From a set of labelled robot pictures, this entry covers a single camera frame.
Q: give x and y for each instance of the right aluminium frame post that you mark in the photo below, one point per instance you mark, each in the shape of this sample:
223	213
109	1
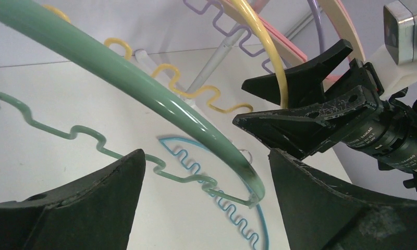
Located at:
299	26

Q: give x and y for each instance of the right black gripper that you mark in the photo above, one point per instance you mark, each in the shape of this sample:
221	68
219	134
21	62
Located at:
355	115

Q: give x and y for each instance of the yellow wire hanger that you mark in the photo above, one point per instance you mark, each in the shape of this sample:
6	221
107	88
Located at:
268	46

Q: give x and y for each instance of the beige plastic hanger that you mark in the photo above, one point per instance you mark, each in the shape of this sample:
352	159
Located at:
230	10

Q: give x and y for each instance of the green wire hanger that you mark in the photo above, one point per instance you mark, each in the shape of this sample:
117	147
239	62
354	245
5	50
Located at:
57	34

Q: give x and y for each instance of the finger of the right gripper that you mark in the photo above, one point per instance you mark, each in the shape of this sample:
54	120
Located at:
304	82

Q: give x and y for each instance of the blue wire hanger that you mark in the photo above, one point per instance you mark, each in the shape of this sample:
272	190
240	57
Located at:
255	240

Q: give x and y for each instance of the right white rack post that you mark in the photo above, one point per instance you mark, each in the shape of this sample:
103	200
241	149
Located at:
217	57

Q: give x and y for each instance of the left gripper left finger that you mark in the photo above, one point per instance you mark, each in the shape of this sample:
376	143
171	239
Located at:
94	212

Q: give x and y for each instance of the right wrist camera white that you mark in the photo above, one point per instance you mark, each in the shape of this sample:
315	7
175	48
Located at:
395	62

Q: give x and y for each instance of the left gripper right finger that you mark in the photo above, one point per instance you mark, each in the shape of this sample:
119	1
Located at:
321	211

